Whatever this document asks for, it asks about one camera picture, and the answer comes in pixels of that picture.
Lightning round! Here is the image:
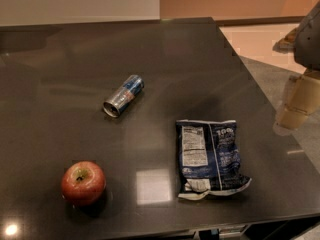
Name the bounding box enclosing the red apple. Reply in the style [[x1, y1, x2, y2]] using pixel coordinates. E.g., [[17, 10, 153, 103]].
[[61, 161, 106, 207]]

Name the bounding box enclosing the blue silver redbull can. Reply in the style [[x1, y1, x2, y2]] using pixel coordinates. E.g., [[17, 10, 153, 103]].
[[103, 75, 144, 118]]

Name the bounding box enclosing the blue chip bag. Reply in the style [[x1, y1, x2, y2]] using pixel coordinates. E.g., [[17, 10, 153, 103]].
[[176, 120, 252, 201]]

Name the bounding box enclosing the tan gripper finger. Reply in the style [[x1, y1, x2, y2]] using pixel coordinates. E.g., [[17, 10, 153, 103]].
[[287, 70, 320, 115], [275, 104, 308, 130]]

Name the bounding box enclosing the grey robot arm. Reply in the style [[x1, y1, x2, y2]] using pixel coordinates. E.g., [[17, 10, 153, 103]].
[[273, 1, 320, 131]]

